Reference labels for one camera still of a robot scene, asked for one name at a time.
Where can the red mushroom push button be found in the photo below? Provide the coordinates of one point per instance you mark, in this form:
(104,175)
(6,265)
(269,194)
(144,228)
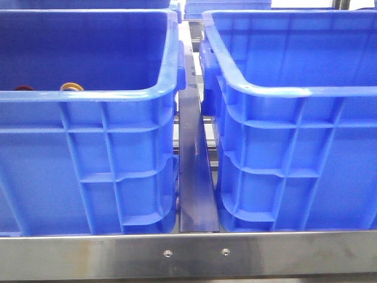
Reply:
(24,88)

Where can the blue plastic bin left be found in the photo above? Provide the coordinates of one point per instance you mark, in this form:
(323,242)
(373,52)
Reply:
(98,161)

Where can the blue plastic bin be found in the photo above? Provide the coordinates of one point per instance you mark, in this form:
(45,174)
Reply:
(98,161)
(294,94)

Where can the blue plastic bin right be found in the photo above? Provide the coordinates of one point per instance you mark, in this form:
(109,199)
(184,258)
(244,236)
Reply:
(294,94)

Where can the rear blue bin right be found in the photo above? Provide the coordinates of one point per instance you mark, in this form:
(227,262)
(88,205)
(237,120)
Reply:
(194,9)

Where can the rear blue bin left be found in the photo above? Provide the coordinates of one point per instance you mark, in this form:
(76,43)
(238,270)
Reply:
(90,4)

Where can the stainless steel front rail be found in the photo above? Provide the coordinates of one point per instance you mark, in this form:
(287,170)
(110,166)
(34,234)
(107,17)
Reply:
(189,255)

